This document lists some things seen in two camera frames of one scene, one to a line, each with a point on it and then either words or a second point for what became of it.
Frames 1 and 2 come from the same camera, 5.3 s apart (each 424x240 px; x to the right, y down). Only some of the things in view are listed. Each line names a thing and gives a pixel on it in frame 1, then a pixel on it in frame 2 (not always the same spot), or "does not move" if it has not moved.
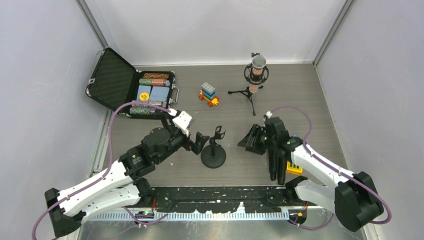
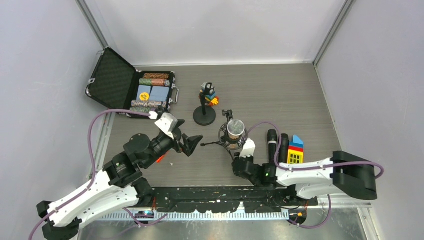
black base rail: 222,198 does not move
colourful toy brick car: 208,93 does not move
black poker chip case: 114,81 does not move
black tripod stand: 247,93 to 221,144
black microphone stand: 213,156 to 205,115
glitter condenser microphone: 257,73 to 235,128
